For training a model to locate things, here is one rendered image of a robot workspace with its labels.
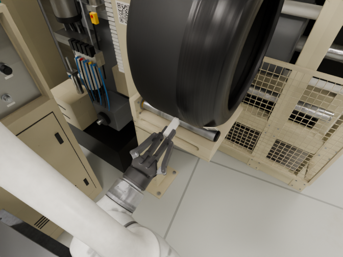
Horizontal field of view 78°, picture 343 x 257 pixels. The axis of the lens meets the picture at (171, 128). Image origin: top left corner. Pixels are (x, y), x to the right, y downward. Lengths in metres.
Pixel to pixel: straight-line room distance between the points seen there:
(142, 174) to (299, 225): 1.38
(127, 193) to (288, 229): 1.35
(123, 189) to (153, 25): 0.40
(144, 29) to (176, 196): 1.30
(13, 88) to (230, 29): 0.83
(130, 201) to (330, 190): 1.70
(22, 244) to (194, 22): 0.81
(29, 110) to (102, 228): 0.75
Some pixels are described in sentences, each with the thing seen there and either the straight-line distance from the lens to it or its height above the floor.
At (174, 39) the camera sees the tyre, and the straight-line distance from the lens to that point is 0.50.
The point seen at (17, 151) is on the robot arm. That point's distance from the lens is 0.36.
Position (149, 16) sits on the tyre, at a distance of 0.54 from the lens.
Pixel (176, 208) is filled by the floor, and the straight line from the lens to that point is 1.61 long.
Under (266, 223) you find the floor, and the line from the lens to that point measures 1.70.
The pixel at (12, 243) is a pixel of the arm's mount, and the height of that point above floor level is 0.76.
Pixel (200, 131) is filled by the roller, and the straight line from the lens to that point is 0.79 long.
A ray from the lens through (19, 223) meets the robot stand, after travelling 1.06.
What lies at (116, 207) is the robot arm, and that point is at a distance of 0.57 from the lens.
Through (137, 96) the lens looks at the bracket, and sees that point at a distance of 0.88.
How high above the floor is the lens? 1.50
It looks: 48 degrees down
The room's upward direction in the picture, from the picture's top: straight up
